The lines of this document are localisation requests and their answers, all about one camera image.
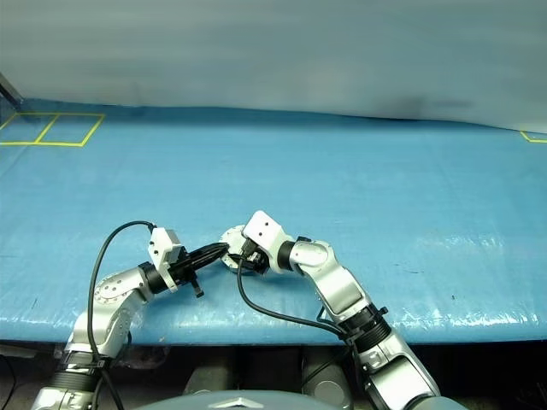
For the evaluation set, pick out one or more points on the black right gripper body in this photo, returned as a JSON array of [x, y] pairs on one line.
[[256, 261]]

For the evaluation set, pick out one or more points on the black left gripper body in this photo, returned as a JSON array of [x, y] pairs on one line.
[[183, 273]]

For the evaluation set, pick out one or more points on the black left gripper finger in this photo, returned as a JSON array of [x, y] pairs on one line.
[[209, 260], [211, 249]]

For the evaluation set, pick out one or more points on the silver motor housing copper windings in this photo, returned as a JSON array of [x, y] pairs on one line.
[[231, 236]]

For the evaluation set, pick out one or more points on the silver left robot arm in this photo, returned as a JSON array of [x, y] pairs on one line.
[[115, 292]]

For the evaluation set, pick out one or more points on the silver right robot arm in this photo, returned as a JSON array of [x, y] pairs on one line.
[[337, 290]]

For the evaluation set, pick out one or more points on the grey robot chest cover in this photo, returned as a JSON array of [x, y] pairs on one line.
[[235, 402]]

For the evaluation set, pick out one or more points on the dark rounded grey shape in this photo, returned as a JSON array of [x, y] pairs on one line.
[[325, 386]]

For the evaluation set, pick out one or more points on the yellow tape double square outline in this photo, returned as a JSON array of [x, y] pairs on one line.
[[87, 138]]

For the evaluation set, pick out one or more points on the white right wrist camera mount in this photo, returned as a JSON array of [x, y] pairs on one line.
[[265, 230]]

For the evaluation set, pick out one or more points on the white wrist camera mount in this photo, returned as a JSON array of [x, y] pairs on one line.
[[265, 230], [161, 247]]

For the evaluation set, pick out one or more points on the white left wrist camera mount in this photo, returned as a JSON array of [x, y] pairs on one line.
[[161, 247]]

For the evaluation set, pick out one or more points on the dark metal frame post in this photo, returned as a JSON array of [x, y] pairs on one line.
[[10, 91]]

